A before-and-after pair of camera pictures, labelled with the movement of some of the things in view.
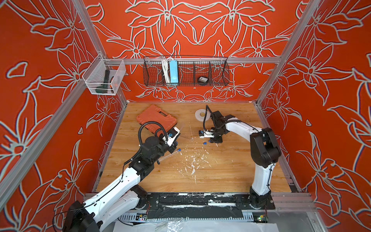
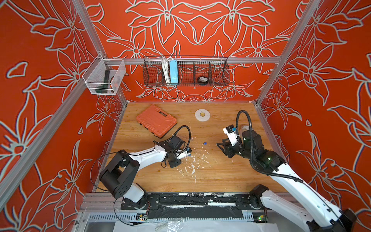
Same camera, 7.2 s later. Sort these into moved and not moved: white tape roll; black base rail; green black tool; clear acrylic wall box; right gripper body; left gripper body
Moved: right gripper body; left gripper body
Not moved: clear acrylic wall box; white tape roll; green black tool; black base rail
